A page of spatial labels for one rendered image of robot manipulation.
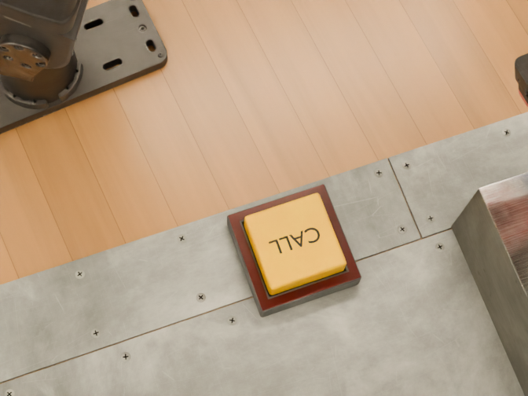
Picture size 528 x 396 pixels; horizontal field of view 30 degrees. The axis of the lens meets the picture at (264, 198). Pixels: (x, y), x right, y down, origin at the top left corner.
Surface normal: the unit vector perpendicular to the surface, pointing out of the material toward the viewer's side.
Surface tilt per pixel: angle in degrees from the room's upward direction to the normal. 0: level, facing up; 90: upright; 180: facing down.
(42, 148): 0
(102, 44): 0
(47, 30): 91
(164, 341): 0
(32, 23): 91
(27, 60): 90
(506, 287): 90
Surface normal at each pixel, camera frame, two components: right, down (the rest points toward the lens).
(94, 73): 0.04, -0.33
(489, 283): -0.94, 0.31
